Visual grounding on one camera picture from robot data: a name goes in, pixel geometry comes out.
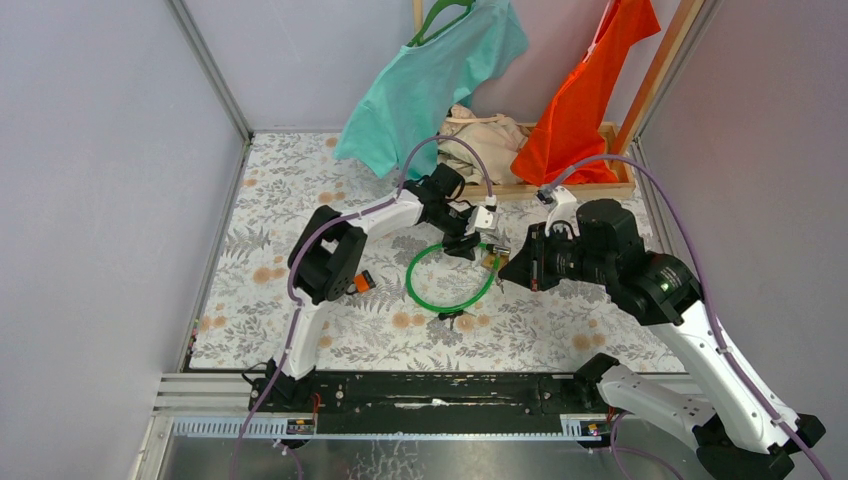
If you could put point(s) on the orange black small padlock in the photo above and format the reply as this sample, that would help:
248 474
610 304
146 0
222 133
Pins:
364 282

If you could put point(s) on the brass padlock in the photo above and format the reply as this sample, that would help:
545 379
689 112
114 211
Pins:
492 262

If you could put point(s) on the green clothes hanger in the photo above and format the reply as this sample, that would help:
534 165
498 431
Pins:
432 18

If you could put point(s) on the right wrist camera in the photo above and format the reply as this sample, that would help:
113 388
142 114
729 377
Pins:
560 203

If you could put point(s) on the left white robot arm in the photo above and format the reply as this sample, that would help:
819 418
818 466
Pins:
327 255

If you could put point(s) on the floral table mat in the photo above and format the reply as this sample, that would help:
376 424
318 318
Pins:
393 326

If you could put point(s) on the wooden post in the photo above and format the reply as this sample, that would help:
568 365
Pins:
668 48

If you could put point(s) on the wooden tray frame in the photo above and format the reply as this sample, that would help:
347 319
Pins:
623 188

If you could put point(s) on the beige crumpled cloth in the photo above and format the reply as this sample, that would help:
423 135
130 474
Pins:
496 139

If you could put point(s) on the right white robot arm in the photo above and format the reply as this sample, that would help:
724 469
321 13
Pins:
739 429

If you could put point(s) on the black headed keys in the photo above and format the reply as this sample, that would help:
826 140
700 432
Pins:
450 317

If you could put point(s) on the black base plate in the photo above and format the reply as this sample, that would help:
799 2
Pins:
430 402

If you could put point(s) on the white slotted cable duct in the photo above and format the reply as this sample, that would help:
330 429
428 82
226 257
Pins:
302 429

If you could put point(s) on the orange shirt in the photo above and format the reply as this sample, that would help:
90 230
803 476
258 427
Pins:
568 130

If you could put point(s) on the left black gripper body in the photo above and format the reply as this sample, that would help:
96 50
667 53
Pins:
448 219

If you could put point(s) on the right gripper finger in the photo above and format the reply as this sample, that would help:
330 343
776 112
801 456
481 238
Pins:
523 279
523 265

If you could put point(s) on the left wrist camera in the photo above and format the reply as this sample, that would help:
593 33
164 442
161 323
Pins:
482 217

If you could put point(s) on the teal shirt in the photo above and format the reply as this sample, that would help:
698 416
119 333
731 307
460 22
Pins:
392 125

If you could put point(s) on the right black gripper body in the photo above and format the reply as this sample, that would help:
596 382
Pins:
557 257

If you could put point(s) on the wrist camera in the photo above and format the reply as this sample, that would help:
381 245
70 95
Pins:
560 203
482 217

